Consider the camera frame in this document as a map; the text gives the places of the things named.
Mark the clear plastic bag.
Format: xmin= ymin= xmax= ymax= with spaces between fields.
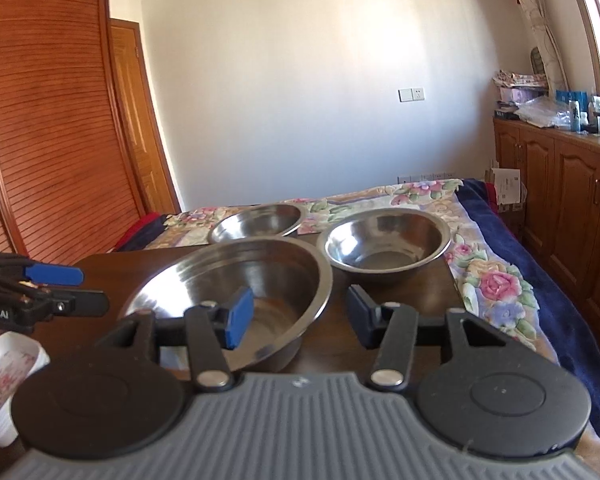
xmin=517 ymin=95 xmax=577 ymax=129

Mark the row of low wall sockets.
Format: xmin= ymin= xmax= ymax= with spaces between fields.
xmin=397 ymin=171 xmax=456 ymax=184

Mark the lavender box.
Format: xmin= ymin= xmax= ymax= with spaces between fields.
xmin=499 ymin=87 xmax=549 ymax=106

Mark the wooden louvered wardrobe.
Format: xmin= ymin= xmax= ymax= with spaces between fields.
xmin=0 ymin=0 xmax=149 ymax=257

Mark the patterned beige curtain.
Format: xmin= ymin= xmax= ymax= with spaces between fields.
xmin=497 ymin=0 xmax=572 ymax=97

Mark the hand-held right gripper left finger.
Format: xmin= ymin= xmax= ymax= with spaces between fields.
xmin=94 ymin=287 xmax=255 ymax=394

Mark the wooden door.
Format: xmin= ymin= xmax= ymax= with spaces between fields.
xmin=107 ymin=18 xmax=182 ymax=217

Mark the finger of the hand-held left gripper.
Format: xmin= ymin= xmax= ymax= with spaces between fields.
xmin=10 ymin=260 xmax=85 ymax=287
xmin=30 ymin=288 xmax=110 ymax=324

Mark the large steel bowl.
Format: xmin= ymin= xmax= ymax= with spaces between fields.
xmin=117 ymin=238 xmax=334 ymax=374

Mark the floral bedspread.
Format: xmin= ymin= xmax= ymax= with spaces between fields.
xmin=144 ymin=177 xmax=562 ymax=367

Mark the row of toiletry bottles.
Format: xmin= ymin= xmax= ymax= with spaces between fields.
xmin=554 ymin=86 xmax=600 ymax=137

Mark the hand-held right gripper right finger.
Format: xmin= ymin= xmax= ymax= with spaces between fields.
xmin=345 ymin=285 xmax=524 ymax=391

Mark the pile of printed papers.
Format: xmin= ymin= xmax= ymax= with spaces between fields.
xmin=494 ymin=69 xmax=549 ymax=89

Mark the white paper box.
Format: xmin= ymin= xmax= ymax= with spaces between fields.
xmin=489 ymin=159 xmax=527 ymax=212

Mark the wooden cabinet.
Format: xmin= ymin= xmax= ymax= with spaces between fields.
xmin=493 ymin=114 xmax=600 ymax=357

